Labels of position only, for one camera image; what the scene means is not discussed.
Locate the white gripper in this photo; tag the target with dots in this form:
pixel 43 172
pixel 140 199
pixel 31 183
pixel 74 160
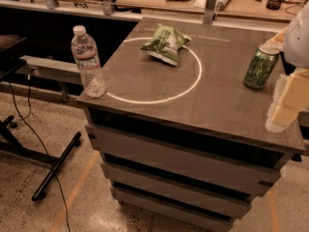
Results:
pixel 297 42

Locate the green jalapeno chip bag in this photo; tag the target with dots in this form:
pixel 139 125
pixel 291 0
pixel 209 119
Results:
pixel 165 44

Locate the clear plastic water bottle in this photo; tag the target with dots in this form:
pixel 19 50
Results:
pixel 85 53

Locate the green soda can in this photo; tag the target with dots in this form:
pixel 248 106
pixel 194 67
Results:
pixel 260 68

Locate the black round cup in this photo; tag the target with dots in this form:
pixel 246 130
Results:
pixel 274 4

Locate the grey drawer cabinet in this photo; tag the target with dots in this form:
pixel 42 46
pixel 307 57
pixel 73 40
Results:
pixel 190 164

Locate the black chair base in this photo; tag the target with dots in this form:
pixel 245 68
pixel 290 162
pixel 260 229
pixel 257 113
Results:
pixel 11 145

